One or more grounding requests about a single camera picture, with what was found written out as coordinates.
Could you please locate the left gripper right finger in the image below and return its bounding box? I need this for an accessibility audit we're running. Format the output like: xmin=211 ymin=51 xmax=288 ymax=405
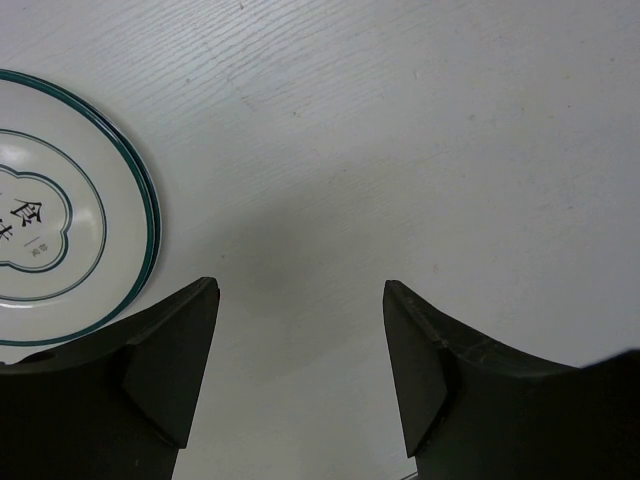
xmin=383 ymin=280 xmax=639 ymax=479

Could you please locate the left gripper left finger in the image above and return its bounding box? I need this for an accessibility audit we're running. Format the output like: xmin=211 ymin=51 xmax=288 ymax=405
xmin=1 ymin=277 xmax=220 ymax=479

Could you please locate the white plate green rim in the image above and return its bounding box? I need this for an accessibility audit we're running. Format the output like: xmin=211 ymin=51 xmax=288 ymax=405
xmin=1 ymin=70 xmax=162 ymax=348

